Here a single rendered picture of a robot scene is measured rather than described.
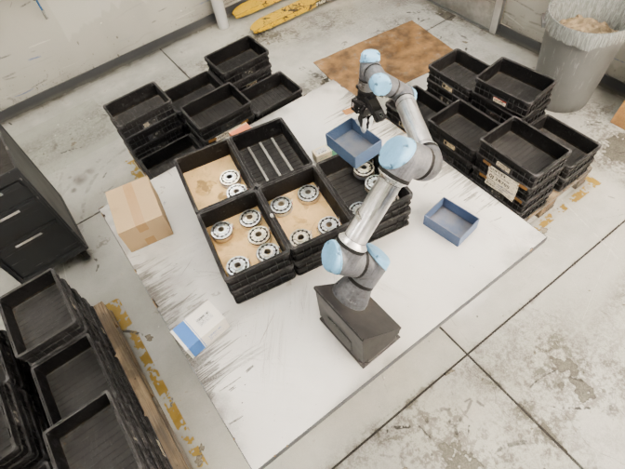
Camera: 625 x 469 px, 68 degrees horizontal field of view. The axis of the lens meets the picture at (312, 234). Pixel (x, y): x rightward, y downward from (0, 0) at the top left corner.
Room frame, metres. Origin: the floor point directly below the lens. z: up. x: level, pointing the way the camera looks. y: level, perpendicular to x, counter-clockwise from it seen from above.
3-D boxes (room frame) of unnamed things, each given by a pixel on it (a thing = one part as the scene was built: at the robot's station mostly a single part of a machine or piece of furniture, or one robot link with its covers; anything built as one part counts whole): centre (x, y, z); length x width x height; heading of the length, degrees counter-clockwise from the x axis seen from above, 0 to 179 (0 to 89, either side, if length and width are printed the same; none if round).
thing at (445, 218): (1.22, -0.65, 0.74); 0.20 x 0.15 x 0.07; 36
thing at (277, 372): (1.39, 0.03, 0.35); 1.60 x 1.60 x 0.70; 28
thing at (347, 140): (1.46, -0.24, 1.10); 0.20 x 0.15 x 0.07; 29
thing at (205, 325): (0.89, 0.54, 0.75); 0.20 x 0.12 x 0.09; 126
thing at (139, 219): (1.56, 0.84, 0.78); 0.30 x 0.22 x 0.16; 19
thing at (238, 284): (1.22, 0.30, 0.87); 0.40 x 0.30 x 0.11; 18
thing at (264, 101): (2.75, 0.14, 0.31); 0.40 x 0.30 x 0.34; 118
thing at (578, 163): (1.93, -1.61, 0.26); 0.40 x 0.30 x 0.23; 28
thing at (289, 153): (1.69, 0.14, 0.87); 0.40 x 0.30 x 0.11; 18
